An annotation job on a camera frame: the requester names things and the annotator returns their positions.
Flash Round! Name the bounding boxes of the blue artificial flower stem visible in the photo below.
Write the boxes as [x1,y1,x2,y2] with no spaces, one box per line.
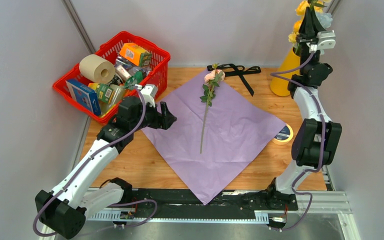
[316,12,333,30]

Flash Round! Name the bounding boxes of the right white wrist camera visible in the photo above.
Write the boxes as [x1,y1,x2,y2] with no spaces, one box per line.
[311,30,336,53]

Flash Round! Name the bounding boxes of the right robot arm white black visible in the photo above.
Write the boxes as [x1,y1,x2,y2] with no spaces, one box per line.
[265,0,342,210]

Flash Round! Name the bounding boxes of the brown toilet paper roll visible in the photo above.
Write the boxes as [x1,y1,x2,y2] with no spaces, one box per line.
[79,54,115,84]

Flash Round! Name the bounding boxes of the green snack bag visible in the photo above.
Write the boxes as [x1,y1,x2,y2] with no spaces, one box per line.
[123,70,144,90]

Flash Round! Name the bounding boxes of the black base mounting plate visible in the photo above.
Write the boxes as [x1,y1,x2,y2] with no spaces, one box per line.
[120,188,298,220]

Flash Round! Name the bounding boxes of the pink artificial flower stem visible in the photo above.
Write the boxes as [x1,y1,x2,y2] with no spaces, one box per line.
[307,0,329,9]

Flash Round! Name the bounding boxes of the yellow artificial flower stem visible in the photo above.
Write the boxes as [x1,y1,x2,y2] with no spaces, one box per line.
[288,0,323,56]

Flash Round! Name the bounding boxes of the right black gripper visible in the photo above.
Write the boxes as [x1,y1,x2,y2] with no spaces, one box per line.
[296,6,328,76]

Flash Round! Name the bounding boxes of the black ribbon gold lettering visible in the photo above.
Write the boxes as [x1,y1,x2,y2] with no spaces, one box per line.
[216,63,262,97]

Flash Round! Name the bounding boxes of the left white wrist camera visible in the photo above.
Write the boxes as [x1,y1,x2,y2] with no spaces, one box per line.
[136,84,158,108]

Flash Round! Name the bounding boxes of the aluminium frame rail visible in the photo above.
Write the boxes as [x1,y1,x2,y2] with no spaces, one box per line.
[79,187,352,225]

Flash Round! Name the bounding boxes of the blue box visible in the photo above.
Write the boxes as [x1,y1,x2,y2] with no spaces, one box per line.
[65,78,102,117]

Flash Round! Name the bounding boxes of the orange green box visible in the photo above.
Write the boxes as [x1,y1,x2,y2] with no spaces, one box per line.
[119,42,152,67]

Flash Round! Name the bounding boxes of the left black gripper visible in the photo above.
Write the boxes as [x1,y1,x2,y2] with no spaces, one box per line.
[130,98,177,132]

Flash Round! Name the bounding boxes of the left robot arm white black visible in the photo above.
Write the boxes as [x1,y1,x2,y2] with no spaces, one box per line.
[32,95,177,240]

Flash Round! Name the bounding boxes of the red plastic shopping basket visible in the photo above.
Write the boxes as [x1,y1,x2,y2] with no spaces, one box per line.
[52,31,171,125]

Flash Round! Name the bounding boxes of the clear plastic bottle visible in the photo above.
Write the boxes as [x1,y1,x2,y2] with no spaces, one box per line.
[100,84,126,116]

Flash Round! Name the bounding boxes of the yellow tape roll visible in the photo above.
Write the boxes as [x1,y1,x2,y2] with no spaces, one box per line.
[271,124,294,146]

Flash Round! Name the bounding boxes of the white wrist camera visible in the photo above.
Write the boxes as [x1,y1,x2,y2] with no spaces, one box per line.
[311,30,336,53]
[136,84,158,108]

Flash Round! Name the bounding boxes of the yellow cylindrical vase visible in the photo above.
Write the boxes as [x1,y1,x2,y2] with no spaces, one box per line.
[270,48,300,97]

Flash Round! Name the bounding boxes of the silver wrapped package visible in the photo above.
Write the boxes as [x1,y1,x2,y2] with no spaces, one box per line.
[114,56,152,83]

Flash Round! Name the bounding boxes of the green yellow packet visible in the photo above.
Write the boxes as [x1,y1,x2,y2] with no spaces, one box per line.
[88,83,114,104]

